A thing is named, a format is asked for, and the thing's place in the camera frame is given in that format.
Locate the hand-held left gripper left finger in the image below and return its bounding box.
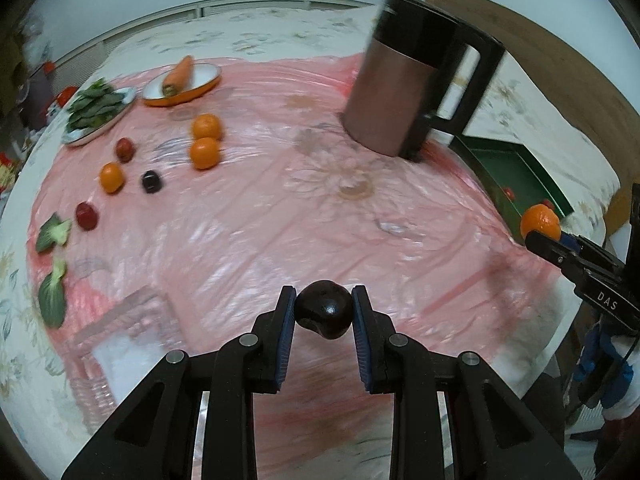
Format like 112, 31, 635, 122
60, 285, 298, 480

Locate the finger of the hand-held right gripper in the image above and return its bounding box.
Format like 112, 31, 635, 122
525, 230, 583, 286
560, 232, 626, 276

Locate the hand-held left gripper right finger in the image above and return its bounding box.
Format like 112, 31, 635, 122
350, 285, 583, 480

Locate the orange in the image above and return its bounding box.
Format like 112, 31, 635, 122
189, 137, 221, 170
520, 204, 562, 241
99, 162, 125, 194
192, 113, 222, 141

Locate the green tray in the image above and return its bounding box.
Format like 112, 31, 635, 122
450, 135, 575, 241

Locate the person's right hand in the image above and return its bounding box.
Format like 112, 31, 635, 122
572, 317, 640, 423

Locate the pink plastic sheet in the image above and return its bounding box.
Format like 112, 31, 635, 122
25, 52, 568, 461

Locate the clear plastic container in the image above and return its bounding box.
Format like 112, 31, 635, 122
62, 285, 173, 431

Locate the wooden headboard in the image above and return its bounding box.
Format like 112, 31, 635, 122
425, 0, 640, 196

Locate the black and copper kettle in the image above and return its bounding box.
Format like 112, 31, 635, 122
342, 0, 506, 163

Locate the bok choy piece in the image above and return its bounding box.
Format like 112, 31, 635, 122
36, 213, 72, 253
39, 257, 68, 328

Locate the orange-rimmed plate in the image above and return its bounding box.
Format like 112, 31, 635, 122
142, 63, 222, 107

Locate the white plate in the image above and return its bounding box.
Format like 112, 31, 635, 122
62, 86, 137, 147

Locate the carrot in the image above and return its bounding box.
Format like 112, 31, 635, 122
161, 56, 194, 97

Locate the pile of green leaves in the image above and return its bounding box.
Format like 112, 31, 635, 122
67, 78, 128, 131

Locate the floral bed quilt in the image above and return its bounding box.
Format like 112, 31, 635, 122
0, 7, 621, 480

